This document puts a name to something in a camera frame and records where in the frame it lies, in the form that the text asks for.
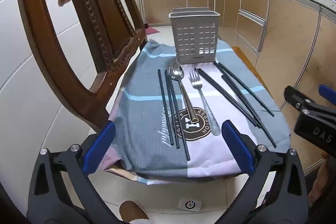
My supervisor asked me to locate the white floor button device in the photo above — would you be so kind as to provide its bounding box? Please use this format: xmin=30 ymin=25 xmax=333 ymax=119
xmin=178 ymin=198 xmax=202 ymax=212

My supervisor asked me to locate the carved wooden chair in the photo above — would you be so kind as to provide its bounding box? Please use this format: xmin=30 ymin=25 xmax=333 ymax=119
xmin=16 ymin=0 xmax=256 ymax=132

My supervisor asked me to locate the beige kitchen cabinet counter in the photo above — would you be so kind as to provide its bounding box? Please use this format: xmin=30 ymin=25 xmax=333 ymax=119
xmin=140 ymin=0 xmax=336 ymax=169

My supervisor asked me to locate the metal spoon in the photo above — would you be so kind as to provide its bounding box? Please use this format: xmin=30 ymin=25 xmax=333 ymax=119
xmin=169 ymin=63 xmax=200 ymax=127

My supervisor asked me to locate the grey pink checked cloth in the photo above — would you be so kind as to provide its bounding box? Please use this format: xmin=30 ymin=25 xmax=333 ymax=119
xmin=102 ymin=39 xmax=291 ymax=186

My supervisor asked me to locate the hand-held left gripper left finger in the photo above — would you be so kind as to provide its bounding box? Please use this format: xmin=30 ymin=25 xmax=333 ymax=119
xmin=26 ymin=121 xmax=124 ymax=224

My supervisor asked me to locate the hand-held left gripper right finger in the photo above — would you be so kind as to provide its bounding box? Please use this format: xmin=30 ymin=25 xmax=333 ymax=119
xmin=221 ymin=120 xmax=309 ymax=224

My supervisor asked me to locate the person's right hand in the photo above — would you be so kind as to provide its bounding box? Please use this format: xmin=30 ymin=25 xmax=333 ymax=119
xmin=308 ymin=156 xmax=336 ymax=210

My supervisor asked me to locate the grey perforated utensil holder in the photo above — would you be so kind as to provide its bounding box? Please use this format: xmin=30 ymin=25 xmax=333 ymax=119
xmin=168 ymin=7 xmax=220 ymax=64

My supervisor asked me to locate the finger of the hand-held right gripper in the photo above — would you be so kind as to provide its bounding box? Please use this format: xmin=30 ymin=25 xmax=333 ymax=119
xmin=318 ymin=84 xmax=336 ymax=106
xmin=284 ymin=85 xmax=336 ymax=123

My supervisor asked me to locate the metal fork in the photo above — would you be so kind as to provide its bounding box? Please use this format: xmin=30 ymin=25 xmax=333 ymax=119
xmin=188 ymin=68 xmax=221 ymax=136

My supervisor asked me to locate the person's foot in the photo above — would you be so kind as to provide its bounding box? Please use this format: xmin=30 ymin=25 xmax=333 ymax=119
xmin=119 ymin=200 xmax=150 ymax=224

